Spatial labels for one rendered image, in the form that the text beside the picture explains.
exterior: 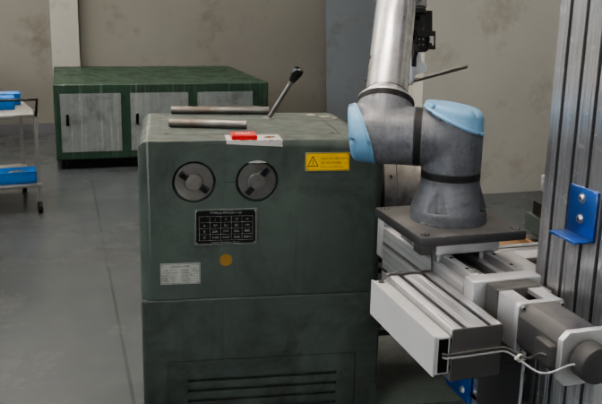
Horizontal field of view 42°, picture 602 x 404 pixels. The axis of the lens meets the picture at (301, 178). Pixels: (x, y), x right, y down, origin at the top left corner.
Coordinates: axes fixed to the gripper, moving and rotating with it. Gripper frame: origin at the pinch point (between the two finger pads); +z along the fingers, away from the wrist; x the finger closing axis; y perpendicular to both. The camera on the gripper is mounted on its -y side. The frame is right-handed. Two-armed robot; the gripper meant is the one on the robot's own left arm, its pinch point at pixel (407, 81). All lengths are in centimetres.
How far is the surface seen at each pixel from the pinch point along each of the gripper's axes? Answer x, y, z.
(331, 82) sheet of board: 680, 289, -53
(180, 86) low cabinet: 528, 63, -35
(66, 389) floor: 135, -82, 118
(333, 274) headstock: -17, -31, 50
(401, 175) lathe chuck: -14.3, -9.9, 25.9
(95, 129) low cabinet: 542, -14, 5
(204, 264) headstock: -10, -62, 47
